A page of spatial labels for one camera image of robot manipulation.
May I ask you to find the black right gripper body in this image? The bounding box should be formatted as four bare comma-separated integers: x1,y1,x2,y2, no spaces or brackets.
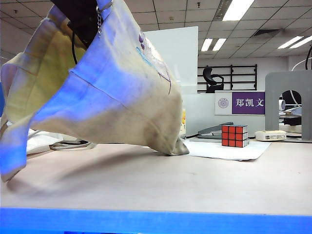
51,0,109,49

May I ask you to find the cream canvas tote bag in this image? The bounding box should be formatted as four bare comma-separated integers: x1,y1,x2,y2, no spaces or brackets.
0,0,190,183

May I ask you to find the ceiling light panel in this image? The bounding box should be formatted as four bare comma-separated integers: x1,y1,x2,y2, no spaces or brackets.
221,0,254,22
277,36,303,50
200,38,213,52
212,38,227,52
289,36,312,49

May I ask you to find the clear drink bottle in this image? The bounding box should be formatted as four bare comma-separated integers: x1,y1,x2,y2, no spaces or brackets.
179,108,187,139

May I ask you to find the black office chair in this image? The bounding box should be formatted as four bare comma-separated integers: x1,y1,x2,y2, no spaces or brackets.
202,66,224,94

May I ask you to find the frosted glass partition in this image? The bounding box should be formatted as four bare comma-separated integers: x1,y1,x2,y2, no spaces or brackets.
181,94,266,136

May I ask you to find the grey stapler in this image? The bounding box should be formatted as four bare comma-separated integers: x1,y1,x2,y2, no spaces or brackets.
197,121,234,139

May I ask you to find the ceiling air vent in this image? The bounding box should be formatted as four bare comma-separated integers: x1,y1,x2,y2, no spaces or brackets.
253,29,282,37

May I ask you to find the purple name plate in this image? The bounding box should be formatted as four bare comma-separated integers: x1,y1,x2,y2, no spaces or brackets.
214,91,266,116

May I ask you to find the Rubik's cube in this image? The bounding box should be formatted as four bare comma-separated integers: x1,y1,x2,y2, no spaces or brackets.
221,124,250,148

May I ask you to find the white paper sheet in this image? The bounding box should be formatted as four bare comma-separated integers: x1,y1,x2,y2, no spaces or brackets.
182,140,272,161

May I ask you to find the grey metal bookend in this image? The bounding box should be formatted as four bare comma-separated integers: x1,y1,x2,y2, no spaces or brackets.
265,70,312,141

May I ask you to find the blue foreground bar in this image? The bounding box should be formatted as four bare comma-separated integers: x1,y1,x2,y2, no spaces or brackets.
0,207,312,234

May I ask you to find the cream rectangular box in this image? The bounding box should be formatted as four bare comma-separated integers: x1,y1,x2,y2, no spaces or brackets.
254,130,287,142

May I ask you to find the grey power strip cable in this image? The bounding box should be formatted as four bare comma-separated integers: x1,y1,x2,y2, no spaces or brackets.
49,140,92,151

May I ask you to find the black wall rack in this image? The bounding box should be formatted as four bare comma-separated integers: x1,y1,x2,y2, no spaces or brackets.
197,64,258,92

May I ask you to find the white curved cable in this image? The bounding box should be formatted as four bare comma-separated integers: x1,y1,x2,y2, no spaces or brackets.
291,58,312,72

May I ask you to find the black hanging cable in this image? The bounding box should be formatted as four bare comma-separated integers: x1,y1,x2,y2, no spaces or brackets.
305,43,312,70

